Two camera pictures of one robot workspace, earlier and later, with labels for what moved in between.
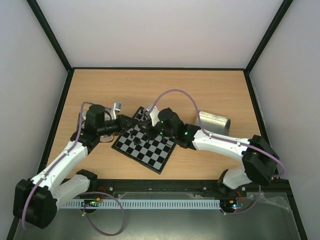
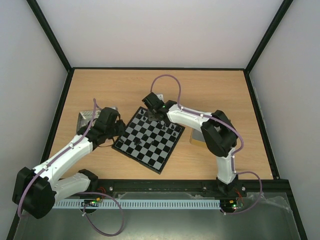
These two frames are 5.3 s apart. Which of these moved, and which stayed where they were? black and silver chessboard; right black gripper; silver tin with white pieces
Moved: right black gripper
Stayed: black and silver chessboard; silver tin with white pieces
